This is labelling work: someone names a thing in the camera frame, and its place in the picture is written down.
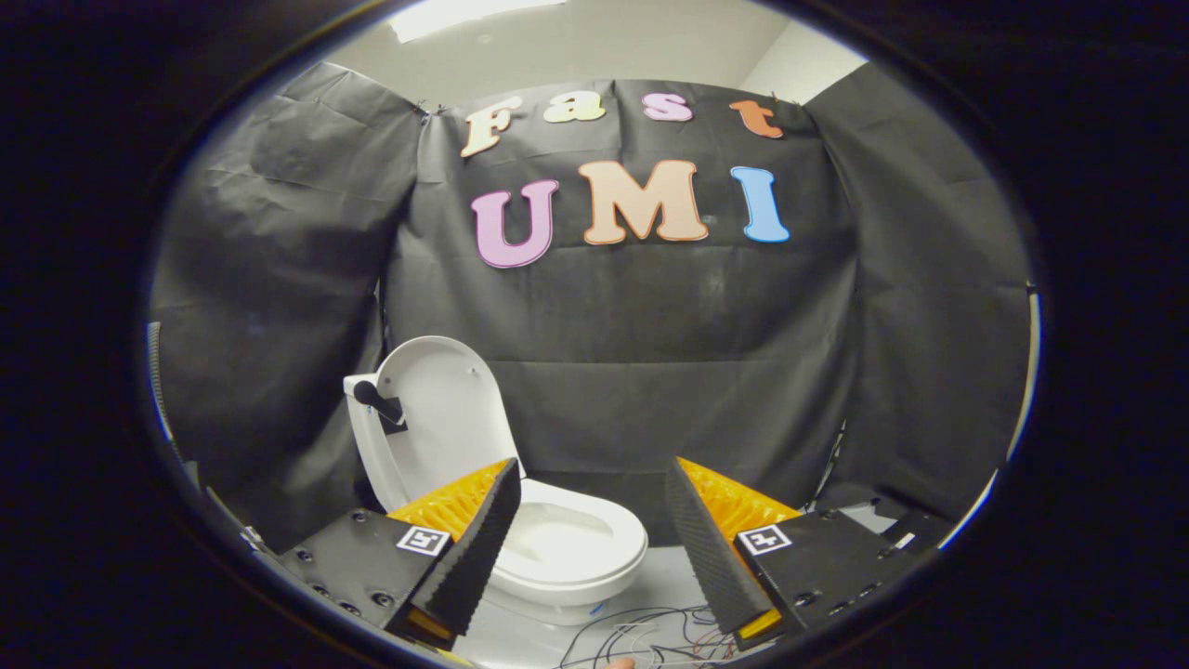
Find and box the white toilet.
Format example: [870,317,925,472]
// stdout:
[344,372,649,627]

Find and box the black lid handle knob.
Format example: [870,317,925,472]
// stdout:
[352,379,409,436]

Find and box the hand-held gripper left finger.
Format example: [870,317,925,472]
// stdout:
[277,455,523,656]

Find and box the tangle of thin floor cables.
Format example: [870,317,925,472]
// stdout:
[557,604,744,669]

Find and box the white toilet lid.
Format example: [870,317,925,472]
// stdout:
[373,335,527,514]

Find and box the black backdrop cloth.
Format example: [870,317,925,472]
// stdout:
[149,60,1034,558]

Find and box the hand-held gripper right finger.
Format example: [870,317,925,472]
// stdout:
[663,455,921,651]

